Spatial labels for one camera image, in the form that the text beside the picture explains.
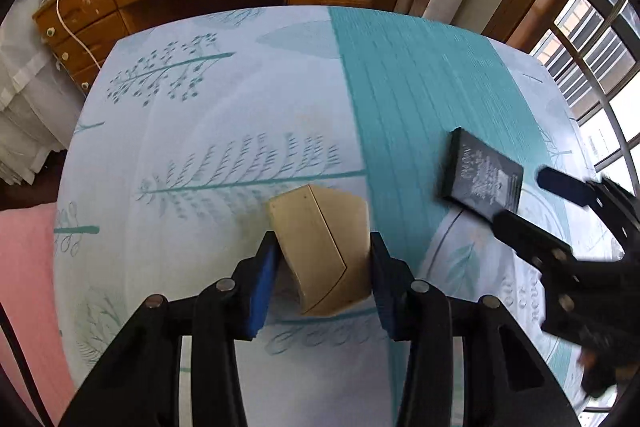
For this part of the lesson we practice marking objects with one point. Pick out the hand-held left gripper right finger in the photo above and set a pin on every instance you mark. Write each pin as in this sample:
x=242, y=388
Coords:
x=385, y=292

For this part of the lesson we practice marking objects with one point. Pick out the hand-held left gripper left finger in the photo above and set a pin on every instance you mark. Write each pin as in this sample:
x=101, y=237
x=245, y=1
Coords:
x=262, y=292

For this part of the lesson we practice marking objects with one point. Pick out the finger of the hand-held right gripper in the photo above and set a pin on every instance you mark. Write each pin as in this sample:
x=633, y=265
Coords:
x=525, y=234
x=560, y=184

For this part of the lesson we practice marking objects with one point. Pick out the beige box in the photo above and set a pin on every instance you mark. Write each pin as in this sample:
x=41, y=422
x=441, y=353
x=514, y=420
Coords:
x=325, y=252

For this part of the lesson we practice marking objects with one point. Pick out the black box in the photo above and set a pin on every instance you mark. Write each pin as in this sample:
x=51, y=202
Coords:
x=475, y=172

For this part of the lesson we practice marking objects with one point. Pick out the window with metal grille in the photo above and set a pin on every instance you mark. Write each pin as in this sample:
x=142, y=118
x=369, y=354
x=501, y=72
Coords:
x=600, y=52

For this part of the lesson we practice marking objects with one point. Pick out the blue tree print tablecloth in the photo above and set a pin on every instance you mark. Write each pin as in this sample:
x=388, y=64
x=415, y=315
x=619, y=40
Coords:
x=200, y=117

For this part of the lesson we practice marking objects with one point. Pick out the pink blanket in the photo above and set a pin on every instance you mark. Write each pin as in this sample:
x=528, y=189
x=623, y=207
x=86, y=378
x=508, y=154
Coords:
x=25, y=267

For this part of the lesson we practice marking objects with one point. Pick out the white lace furniture cover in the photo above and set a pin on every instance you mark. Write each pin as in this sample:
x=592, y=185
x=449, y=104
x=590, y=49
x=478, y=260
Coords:
x=25, y=107

